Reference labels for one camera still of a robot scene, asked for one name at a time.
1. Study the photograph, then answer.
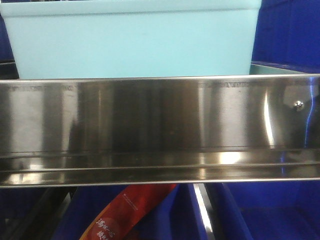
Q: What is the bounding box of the dark blue bin lower middle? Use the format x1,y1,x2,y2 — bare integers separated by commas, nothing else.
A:
52,183,207,240

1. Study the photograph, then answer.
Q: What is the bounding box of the light blue plastic bin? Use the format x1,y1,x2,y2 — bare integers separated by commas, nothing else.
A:
0,0,262,79

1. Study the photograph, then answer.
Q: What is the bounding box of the dark blue bin upper left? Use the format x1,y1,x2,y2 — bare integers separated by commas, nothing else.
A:
0,16,14,62

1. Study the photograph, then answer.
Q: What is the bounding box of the dark blue bin upper right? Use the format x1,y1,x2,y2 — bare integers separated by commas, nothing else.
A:
252,0,320,73

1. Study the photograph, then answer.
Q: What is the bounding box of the dark blue bin lower right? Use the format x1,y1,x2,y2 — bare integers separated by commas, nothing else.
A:
205,181,320,240

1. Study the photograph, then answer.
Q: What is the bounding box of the dark blue bin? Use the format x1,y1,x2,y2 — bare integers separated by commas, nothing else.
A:
0,16,14,62
252,0,320,73
205,181,320,240
52,183,207,240

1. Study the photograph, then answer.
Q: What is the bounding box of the round steel bolt head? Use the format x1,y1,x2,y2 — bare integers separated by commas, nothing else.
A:
293,100,305,112

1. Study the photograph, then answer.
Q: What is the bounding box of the red snack package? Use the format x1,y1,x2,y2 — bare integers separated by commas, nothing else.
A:
80,183,177,240

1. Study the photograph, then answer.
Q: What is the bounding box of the stainless steel shelf rail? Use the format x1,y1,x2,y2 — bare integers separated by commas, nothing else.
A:
0,74,320,188

